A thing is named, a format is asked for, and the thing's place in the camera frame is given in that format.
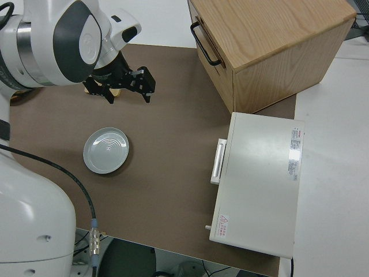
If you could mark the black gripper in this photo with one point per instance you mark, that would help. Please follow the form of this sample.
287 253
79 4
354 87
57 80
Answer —
127 80

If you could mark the gray round plate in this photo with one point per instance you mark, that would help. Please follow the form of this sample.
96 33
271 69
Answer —
106 150

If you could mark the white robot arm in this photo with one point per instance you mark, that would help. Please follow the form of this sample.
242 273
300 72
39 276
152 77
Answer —
37 43

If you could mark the wooden mug tree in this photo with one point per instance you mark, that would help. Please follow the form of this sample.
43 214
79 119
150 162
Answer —
117 93

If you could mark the brown table mat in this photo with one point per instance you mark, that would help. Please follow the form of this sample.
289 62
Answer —
173 144

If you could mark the white toaster oven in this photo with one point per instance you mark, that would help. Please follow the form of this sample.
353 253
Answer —
259 179

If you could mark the wooden drawer cabinet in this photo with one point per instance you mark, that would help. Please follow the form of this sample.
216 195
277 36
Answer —
274 29

